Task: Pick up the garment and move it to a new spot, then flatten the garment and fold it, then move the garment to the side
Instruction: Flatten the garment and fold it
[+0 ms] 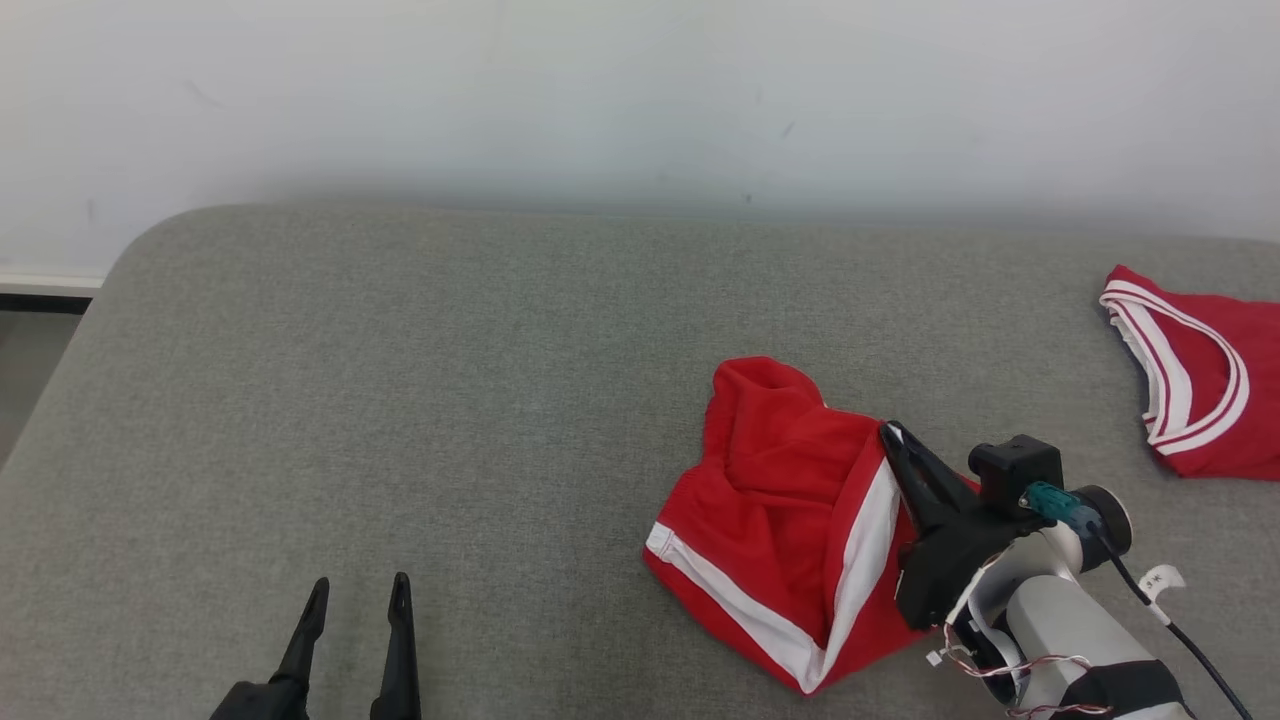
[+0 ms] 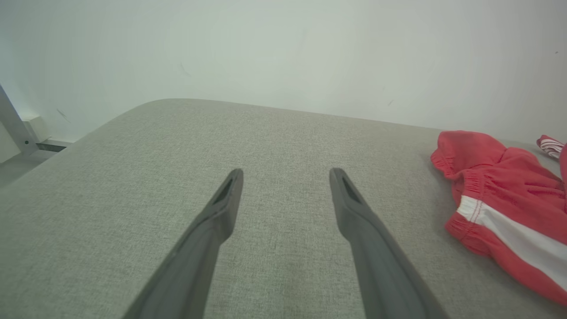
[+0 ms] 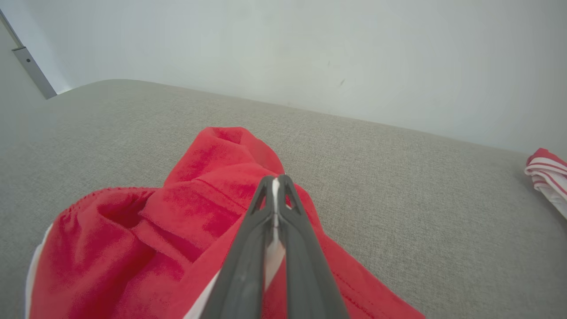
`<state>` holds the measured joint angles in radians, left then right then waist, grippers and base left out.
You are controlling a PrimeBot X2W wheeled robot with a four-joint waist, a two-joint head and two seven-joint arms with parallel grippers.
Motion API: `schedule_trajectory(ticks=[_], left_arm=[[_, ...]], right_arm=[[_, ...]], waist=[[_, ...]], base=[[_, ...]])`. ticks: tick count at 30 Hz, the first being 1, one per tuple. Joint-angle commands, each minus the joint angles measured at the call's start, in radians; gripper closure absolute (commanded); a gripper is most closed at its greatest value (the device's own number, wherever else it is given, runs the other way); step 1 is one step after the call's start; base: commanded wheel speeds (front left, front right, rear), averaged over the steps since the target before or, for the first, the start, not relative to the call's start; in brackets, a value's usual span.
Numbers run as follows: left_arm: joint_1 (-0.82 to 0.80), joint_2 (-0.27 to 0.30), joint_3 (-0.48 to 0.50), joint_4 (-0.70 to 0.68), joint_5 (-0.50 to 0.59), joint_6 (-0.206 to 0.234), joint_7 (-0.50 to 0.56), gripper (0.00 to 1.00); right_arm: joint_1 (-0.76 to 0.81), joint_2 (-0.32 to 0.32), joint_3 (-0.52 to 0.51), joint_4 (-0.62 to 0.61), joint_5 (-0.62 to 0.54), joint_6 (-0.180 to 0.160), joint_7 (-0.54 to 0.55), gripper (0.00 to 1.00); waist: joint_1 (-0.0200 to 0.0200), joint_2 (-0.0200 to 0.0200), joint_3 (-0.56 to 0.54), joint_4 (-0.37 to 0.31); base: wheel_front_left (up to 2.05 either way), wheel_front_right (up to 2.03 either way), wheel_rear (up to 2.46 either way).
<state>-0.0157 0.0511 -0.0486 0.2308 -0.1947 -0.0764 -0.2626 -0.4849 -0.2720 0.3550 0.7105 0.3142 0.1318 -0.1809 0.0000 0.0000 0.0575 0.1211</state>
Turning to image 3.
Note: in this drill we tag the red jersey with white sleeves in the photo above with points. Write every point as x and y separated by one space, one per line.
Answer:
549 175

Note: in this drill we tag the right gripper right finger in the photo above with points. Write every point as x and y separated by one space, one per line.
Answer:
305 279

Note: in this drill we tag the grey metal bar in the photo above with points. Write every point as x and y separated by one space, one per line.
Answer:
35 73

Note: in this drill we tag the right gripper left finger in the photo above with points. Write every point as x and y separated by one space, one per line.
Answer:
243 274

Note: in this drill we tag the red shorts with white trim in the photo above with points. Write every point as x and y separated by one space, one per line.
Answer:
133 266

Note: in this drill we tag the grey fabric sofa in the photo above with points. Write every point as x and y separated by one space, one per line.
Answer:
398 199

